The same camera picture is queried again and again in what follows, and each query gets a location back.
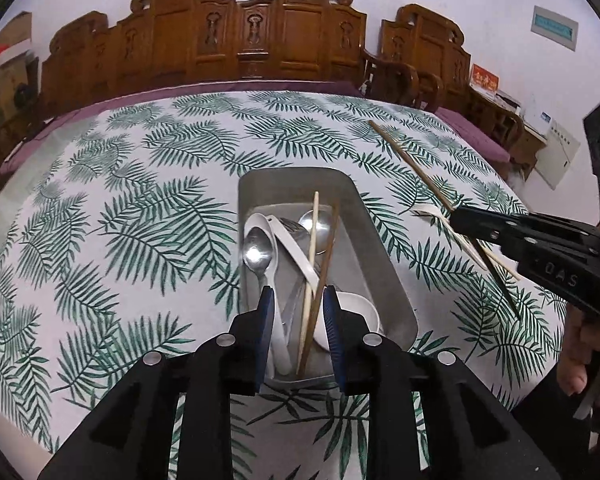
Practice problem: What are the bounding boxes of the brown wooden chopstick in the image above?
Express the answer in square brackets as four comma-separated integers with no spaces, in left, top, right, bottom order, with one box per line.
[369,120,458,211]
[297,205,341,377]

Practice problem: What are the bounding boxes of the dark wooden chopstick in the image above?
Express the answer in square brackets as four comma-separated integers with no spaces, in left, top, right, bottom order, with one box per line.
[470,239,522,318]

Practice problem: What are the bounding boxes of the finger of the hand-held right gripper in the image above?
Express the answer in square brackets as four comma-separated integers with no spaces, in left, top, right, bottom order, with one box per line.
[450,207,600,242]
[472,235,589,262]

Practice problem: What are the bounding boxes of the large stainless steel spoon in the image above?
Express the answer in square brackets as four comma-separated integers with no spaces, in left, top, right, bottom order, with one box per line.
[285,209,335,356]

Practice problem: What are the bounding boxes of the carved wooden bench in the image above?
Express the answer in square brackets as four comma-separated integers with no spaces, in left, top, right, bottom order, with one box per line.
[40,0,368,111]

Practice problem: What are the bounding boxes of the person's dark clothing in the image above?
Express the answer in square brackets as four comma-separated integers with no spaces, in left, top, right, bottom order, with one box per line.
[512,375,600,480]

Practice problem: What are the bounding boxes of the small stainless steel spoon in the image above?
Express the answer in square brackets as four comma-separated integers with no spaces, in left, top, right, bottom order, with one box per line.
[243,227,277,311]

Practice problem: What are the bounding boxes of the cardboard box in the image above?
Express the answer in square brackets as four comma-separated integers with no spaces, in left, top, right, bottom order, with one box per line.
[0,12,41,128]

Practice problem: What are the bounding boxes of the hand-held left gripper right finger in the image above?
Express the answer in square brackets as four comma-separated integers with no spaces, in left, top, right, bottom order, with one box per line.
[322,285,561,480]

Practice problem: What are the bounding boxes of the red box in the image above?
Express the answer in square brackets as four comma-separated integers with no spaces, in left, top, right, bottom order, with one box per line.
[470,64,500,93]

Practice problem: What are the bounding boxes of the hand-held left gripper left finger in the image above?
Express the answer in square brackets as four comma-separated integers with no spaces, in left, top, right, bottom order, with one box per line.
[37,285,277,480]

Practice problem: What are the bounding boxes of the green leaf print tablecloth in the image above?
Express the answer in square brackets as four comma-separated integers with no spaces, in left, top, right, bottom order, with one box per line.
[0,91,568,480]

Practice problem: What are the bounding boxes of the white flat utensil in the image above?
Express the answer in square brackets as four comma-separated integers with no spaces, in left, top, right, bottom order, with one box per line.
[411,205,520,282]

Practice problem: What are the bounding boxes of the teal wall sign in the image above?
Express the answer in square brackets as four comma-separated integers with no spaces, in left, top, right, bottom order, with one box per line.
[531,6,579,52]

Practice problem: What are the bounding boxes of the person's right hand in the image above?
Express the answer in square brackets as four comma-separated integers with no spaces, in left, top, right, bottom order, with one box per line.
[559,307,600,403]

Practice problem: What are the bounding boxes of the stainless steel rectangular tray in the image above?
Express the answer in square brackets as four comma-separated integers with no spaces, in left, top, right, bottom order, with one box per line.
[237,167,420,391]

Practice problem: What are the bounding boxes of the carved wooden armchair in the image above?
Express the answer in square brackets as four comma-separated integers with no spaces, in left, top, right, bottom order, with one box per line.
[365,4,473,111]

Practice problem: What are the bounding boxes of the white wall panel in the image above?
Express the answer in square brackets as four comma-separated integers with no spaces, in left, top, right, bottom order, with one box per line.
[534,120,581,191]

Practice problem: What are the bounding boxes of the white ceramic spoon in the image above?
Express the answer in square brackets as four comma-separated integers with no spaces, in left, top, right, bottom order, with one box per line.
[267,215,383,353]
[242,212,293,378]

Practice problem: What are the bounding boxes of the light wooden chopstick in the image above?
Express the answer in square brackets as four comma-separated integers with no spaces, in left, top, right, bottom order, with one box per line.
[296,191,321,361]

